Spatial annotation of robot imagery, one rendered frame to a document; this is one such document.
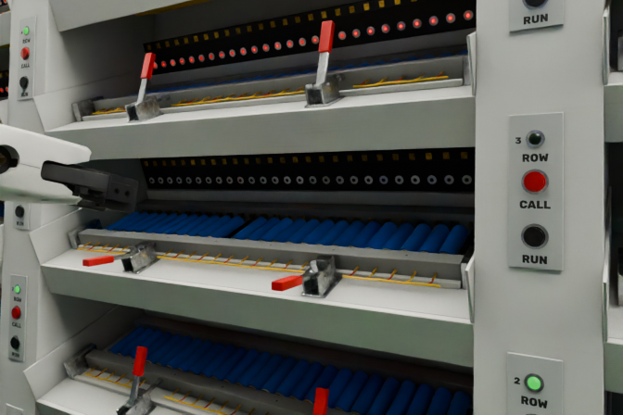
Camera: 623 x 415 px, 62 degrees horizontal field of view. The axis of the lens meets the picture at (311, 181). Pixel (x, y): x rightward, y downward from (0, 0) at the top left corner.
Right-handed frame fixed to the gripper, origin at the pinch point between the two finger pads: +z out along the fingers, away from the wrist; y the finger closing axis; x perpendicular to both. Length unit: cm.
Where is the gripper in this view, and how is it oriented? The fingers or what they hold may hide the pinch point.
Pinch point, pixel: (103, 192)
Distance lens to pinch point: 52.8
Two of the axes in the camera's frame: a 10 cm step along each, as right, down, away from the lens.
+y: -8.7, -0.2, 4.9
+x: -1.2, 9.8, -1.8
